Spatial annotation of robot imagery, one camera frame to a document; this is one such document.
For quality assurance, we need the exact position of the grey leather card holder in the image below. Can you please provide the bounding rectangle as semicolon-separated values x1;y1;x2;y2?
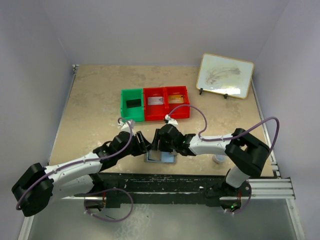
144;150;177;164

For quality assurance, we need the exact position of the green bin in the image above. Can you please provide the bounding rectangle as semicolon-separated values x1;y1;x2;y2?
120;88;145;122

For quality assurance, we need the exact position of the red bin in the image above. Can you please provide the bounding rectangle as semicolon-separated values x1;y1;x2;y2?
143;87;168;122
164;85;190;119

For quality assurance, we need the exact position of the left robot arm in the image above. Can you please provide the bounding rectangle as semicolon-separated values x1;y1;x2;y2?
11;131;153;217

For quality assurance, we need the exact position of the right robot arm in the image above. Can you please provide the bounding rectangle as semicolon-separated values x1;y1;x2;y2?
152;124;271;196

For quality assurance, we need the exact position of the blue credit card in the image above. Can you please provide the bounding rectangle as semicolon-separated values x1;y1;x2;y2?
160;152;176;164

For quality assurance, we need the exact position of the gold card in bin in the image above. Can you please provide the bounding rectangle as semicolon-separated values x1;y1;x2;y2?
168;94;184;104

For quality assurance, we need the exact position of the black card in bin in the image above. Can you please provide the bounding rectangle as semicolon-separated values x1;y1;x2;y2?
126;98;142;109

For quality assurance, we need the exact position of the silver card in bin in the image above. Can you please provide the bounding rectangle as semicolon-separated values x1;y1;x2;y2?
147;96;164;106

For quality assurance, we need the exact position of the small clear cup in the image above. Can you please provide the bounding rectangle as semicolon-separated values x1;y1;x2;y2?
212;154;227;164

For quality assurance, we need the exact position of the black whiteboard stand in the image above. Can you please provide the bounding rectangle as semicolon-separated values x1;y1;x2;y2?
199;88;229;99

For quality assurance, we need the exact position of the yellow framed whiteboard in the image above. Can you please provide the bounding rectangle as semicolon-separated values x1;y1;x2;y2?
196;53;255;99

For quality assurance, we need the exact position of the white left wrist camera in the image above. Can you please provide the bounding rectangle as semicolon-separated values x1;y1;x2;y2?
117;117;136;132

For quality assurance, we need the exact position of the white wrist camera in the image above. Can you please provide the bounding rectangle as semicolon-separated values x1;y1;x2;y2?
117;117;136;132
164;114;178;127

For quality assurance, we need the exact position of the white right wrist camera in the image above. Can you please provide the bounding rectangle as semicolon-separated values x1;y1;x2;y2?
164;114;178;127

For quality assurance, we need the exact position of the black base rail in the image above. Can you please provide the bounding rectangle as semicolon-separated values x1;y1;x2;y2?
84;172;252;208

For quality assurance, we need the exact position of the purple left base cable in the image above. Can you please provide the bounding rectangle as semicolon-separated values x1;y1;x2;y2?
83;187;134;222

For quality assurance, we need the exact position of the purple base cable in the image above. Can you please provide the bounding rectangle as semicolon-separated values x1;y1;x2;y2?
223;179;252;216
83;187;134;222

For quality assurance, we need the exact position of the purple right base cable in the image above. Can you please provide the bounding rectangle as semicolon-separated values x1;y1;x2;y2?
223;179;252;216

